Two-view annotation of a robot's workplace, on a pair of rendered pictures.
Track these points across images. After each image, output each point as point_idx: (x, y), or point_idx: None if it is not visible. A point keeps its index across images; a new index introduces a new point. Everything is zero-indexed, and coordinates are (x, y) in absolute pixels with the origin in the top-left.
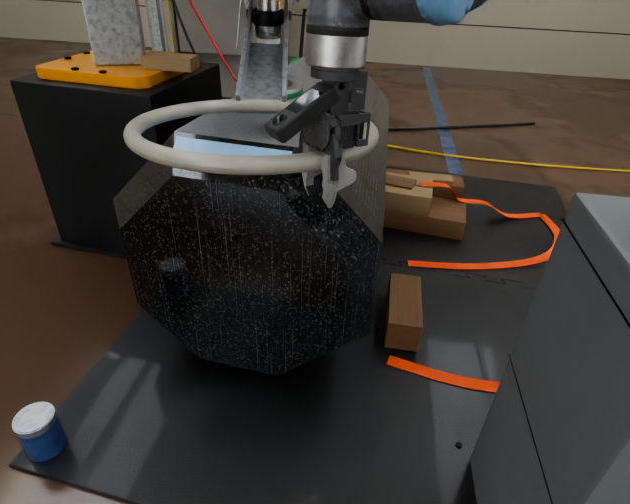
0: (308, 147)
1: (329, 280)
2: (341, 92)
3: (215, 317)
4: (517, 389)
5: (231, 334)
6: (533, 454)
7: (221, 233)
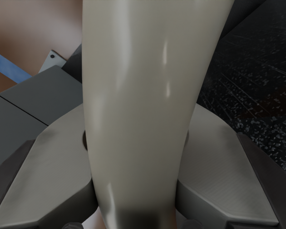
0: (216, 210)
1: (213, 103)
2: None
3: (285, 8)
4: None
5: (261, 19)
6: (42, 117)
7: None
